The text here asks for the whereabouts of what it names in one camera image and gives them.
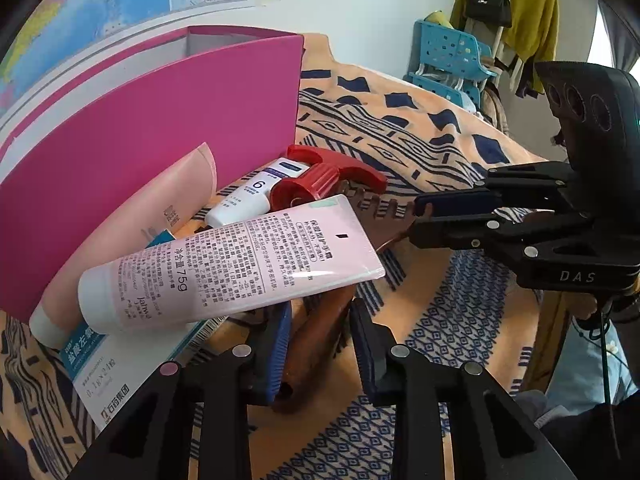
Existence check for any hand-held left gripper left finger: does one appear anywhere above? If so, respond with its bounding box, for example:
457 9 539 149
65 302 293 480

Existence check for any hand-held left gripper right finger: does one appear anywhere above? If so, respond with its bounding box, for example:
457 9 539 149
348 299 576 480

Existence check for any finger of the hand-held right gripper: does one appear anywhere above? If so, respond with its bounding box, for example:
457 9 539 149
414 162 576 218
407 210 591 261

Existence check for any brown wooden comb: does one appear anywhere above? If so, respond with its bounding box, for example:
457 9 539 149
272 187 426 413

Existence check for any light pink printed tube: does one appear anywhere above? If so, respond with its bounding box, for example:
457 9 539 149
77 194 386 336

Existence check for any red spray trigger head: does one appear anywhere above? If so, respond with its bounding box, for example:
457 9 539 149
271 144 388 210

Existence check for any white and teal medicine box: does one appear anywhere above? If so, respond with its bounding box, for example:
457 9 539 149
60 227 236 433

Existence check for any pink cardboard box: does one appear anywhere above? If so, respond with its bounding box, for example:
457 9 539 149
0 25 306 323

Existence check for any grey curtain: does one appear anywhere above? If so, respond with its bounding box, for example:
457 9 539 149
597 0 640 76

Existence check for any blue plastic basket rack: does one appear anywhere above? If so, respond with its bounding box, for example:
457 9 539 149
407 19 498 111

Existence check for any yellow hanging garment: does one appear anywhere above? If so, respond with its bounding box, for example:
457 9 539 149
450 0 558 96

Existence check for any peach cosmetic tube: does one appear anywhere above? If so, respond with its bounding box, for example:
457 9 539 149
29 142 218 348

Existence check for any black handbag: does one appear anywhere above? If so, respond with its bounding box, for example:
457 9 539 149
466 0 513 28

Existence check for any person's dark clothing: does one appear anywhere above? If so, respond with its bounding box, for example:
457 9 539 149
515 320 640 480

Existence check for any colourful wall map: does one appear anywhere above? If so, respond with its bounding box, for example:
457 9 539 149
0 0 261 121

